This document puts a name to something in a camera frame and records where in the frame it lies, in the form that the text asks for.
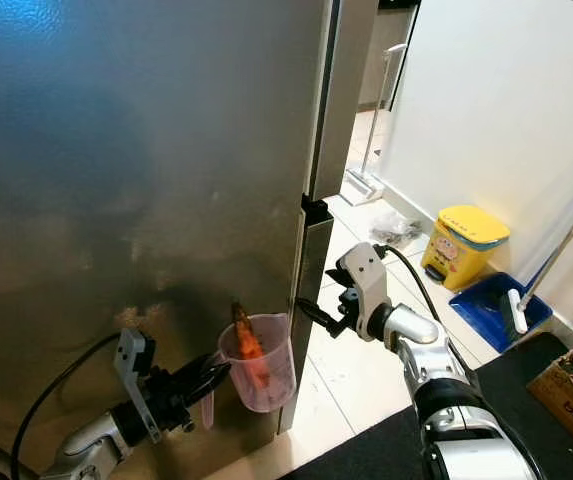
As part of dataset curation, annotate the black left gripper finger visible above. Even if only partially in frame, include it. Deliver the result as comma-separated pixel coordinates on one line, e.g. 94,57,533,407
184,360,231,389
190,378,232,410

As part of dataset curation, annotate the orange brown sweet potato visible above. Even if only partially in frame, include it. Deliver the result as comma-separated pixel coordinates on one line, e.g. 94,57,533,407
231,302,269,391

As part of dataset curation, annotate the clear purple measuring cup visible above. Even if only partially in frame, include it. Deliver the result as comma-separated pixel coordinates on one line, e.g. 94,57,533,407
199,312,297,431

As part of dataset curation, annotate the stainless steel fridge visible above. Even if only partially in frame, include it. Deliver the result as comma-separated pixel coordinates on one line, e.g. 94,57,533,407
0,0,379,480

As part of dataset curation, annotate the crumpled clear plastic bag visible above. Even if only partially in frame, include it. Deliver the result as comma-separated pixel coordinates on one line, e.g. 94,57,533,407
371,210,427,246

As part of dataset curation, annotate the white floor sweeper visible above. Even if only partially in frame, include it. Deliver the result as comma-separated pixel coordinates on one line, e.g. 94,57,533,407
341,42,412,206

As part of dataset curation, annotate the yellow pedal bin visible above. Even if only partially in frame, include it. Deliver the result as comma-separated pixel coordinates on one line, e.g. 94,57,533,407
419,205,511,293

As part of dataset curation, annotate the blue dustpan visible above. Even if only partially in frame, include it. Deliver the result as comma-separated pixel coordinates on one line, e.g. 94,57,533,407
448,272,555,353

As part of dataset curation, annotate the black floor mat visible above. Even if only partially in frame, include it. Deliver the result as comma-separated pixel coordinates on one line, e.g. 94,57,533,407
276,332,573,480

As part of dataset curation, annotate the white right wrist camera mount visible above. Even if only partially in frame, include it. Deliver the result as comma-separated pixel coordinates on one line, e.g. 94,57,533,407
336,241,392,339

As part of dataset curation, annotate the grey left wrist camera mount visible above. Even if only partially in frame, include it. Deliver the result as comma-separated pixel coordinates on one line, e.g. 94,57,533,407
114,328,162,446

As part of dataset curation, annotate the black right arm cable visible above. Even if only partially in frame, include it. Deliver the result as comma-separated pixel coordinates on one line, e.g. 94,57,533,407
376,243,472,371

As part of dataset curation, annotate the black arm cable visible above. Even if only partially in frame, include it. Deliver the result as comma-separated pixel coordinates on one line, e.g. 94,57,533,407
11,332,127,480
376,243,472,371

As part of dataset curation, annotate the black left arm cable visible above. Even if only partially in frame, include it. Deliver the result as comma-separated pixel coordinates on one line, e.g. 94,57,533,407
11,332,127,480

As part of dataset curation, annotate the white handled broom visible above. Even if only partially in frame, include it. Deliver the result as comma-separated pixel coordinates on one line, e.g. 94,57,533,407
504,175,573,336

